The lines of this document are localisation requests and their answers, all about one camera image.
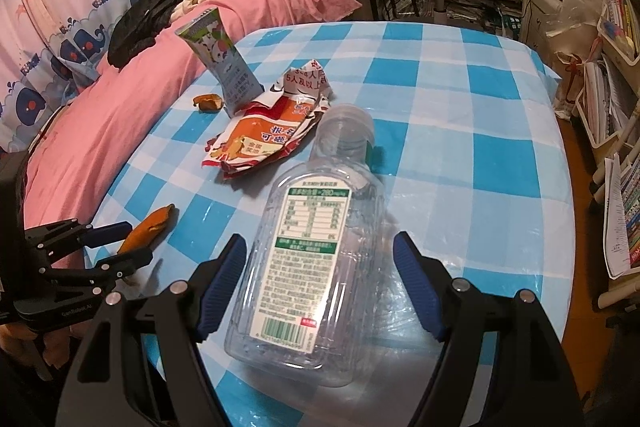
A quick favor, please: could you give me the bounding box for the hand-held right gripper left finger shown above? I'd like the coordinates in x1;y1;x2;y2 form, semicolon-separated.
60;234;248;427

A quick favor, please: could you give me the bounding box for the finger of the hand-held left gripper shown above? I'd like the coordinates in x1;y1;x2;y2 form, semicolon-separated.
37;247;154;294
22;219;134;259

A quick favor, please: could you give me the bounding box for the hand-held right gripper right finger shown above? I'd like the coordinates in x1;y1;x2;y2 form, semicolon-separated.
392;231;586;427

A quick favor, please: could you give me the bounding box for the long orange peel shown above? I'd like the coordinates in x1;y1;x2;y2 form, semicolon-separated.
117;203;177;258

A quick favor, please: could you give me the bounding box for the clear plastic bottle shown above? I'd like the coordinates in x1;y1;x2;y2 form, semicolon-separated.
224;103;386;389

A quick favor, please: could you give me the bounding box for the red orange printed wrapper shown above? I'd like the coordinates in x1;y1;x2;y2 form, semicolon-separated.
201;59;335;180

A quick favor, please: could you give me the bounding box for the dark orange peel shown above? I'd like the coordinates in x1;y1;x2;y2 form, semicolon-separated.
194;93;224;112

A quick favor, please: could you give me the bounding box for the drink carton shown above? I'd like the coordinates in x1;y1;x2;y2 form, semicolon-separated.
175;7;265;118

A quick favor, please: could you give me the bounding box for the person's left hand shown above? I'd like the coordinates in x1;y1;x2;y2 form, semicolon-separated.
0;324;57;382

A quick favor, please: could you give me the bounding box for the pink blanket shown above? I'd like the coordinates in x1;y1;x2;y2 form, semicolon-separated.
22;0;363;273

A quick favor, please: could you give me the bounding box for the blue checked tablecloth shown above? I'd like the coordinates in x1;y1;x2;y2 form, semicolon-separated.
85;21;571;427

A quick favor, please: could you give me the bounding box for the ship print curtain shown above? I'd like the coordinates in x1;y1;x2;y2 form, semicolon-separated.
0;0;156;152

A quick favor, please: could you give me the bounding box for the black jacket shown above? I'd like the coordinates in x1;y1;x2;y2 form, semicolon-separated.
107;0;201;68

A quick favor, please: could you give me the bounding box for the row of upright books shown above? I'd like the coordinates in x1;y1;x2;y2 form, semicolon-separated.
602;0;640;54
602;154;640;279

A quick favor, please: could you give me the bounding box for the white book rack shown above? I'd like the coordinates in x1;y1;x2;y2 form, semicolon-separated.
575;0;640;310

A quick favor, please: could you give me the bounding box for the power strip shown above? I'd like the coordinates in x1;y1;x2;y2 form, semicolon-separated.
500;14;524;38

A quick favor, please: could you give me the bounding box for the white drawer cabinet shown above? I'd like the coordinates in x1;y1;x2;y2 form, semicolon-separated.
520;0;557;44

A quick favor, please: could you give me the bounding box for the clear plastic bag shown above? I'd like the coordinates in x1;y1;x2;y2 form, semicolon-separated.
545;0;607;58

